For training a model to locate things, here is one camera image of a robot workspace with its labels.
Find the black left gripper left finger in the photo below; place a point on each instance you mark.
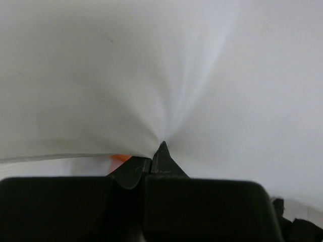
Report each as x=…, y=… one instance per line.
x=129, y=174

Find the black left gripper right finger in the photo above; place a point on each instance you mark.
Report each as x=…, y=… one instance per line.
x=163, y=164

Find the orange grey checked pillowcase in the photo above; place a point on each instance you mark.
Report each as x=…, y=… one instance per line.
x=118, y=160

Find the white pillow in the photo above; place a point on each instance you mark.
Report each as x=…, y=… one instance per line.
x=233, y=87

